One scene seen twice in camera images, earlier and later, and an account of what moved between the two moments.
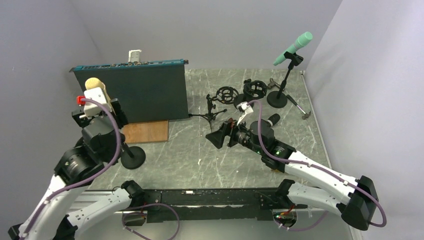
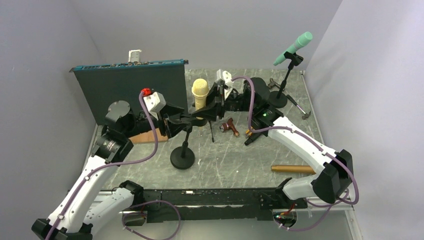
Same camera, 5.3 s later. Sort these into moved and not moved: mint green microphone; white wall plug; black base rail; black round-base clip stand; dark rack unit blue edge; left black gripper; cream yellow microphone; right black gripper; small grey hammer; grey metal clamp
Moved: left black gripper; cream yellow microphone; right black gripper
Not moved: grey metal clamp; white wall plug; dark rack unit blue edge; mint green microphone; black round-base clip stand; small grey hammer; black base rail
